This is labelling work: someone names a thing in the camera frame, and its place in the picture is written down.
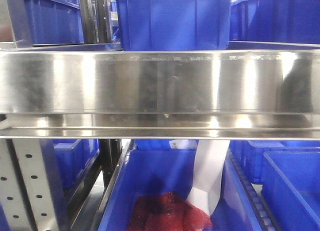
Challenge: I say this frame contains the blue bin lower centre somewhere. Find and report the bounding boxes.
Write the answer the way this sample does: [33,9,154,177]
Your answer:
[98,150,262,231]

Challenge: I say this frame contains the blue bin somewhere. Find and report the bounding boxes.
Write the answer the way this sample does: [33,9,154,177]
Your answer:
[116,0,232,51]
[262,151,320,231]
[98,150,262,231]
[52,138,100,195]
[229,0,320,44]
[23,0,84,45]
[229,139,320,185]

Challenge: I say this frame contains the white paper strip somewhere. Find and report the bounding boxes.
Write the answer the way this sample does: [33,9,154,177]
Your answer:
[187,139,230,216]

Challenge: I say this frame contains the blue bin upper centre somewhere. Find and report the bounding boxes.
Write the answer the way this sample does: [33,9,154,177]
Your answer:
[116,0,232,51]

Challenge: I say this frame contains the blue bin lower far right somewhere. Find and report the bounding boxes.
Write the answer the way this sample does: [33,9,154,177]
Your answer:
[229,139,320,185]

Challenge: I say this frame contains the red mesh bag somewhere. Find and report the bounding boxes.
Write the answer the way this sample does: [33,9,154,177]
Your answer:
[126,191,213,231]

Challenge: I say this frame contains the blue bin lower left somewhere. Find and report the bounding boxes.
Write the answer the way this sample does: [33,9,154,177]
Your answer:
[52,138,100,195]

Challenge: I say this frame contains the blue bin upper left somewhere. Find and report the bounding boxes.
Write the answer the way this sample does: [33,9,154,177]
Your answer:
[23,0,84,45]

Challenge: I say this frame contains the blue bin upper right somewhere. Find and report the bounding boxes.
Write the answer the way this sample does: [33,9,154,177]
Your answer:
[229,0,320,44]

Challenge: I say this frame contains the stainless steel shelf rail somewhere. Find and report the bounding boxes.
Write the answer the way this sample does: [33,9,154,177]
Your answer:
[0,50,320,140]

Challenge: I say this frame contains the black upright post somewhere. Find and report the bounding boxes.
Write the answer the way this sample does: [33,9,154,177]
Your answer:
[79,0,113,44]

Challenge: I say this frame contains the perforated grey shelf post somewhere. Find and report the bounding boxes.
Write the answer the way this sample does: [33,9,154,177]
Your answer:
[0,139,63,231]

